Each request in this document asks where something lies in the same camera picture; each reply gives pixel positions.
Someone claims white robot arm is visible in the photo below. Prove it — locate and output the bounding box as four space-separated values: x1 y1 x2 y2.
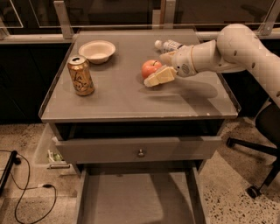
143 24 280 108

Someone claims grey open middle drawer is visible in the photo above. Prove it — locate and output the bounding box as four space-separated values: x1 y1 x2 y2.
73 167 211 224

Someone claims grey drawer cabinet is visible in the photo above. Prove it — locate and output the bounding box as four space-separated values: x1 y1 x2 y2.
38 28 242 179

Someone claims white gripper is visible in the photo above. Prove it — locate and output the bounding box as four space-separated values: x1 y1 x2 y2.
143 45 196 88

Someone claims black flat device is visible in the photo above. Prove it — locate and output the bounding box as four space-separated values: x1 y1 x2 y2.
0 150 18 195

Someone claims grey top drawer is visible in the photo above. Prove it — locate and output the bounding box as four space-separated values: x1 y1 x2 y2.
56 136 221 165

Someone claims clear plastic storage bin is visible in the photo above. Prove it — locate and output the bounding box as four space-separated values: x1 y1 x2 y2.
32 124 76 175

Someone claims red apple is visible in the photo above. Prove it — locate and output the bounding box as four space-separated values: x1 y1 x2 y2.
142 59 162 79

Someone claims metal window frame rail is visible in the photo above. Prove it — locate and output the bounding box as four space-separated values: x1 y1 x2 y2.
0 0 280 44

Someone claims black office chair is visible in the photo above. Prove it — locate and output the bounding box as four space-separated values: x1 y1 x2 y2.
226 102 280 199

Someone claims white paper bowl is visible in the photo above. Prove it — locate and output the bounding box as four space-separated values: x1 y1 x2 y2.
79 40 116 64

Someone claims clear plastic water bottle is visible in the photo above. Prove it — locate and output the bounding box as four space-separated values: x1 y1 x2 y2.
154 40 183 53

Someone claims gold soda can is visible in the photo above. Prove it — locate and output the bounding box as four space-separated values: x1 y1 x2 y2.
67 55 95 96

